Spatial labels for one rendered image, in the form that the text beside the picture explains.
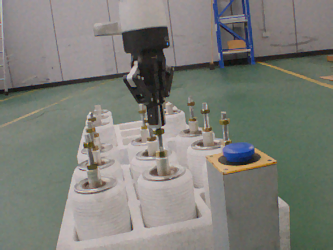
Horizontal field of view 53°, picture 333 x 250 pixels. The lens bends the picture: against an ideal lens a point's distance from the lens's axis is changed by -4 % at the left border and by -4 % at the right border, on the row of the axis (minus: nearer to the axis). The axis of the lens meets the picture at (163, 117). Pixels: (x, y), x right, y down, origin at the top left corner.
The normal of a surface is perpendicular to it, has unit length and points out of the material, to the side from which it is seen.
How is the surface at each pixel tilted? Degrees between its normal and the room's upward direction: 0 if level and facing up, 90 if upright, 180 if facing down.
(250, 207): 90
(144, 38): 90
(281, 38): 90
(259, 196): 90
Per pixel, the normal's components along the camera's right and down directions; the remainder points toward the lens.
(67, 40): -0.11, 0.21
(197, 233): 0.18, 0.17
